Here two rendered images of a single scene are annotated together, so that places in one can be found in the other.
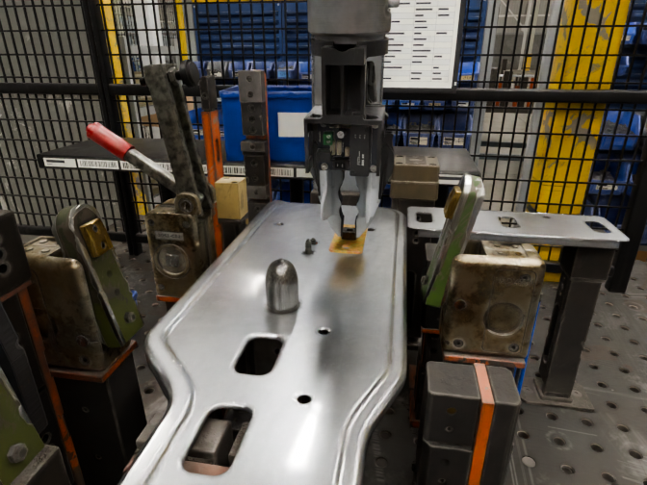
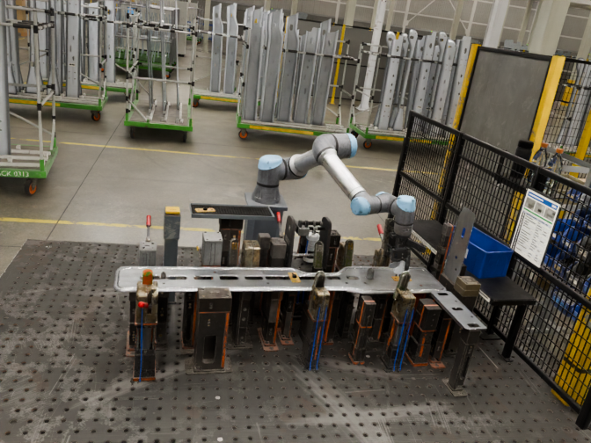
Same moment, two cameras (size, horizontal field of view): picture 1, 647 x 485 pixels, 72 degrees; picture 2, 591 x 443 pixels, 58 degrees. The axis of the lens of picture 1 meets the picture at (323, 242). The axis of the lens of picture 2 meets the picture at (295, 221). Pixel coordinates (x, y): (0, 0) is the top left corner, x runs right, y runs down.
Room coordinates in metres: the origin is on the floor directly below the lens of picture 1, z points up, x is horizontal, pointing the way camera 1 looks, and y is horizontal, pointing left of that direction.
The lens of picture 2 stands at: (-0.87, -1.66, 2.01)
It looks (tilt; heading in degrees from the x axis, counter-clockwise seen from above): 21 degrees down; 63
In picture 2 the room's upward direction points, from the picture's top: 8 degrees clockwise
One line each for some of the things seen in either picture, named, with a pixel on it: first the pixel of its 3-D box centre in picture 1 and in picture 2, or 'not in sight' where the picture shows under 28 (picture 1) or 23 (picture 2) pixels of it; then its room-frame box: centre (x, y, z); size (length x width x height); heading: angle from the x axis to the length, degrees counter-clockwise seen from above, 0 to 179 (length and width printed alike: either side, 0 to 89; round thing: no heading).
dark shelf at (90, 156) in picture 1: (257, 158); (459, 256); (0.96, 0.14, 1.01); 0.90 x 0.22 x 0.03; 80
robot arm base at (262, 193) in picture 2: not in sight; (266, 191); (0.16, 0.76, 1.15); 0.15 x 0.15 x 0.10
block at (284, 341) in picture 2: not in sight; (288, 308); (0.05, 0.11, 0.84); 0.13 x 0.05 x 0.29; 80
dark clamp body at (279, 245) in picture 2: not in sight; (273, 279); (0.04, 0.30, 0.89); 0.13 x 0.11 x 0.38; 80
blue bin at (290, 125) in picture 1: (303, 121); (474, 250); (0.95, 0.04, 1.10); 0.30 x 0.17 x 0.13; 88
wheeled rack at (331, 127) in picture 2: not in sight; (295, 88); (3.01, 6.76, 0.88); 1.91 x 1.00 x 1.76; 163
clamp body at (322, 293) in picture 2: not in sight; (315, 326); (0.07, -0.09, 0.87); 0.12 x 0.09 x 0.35; 80
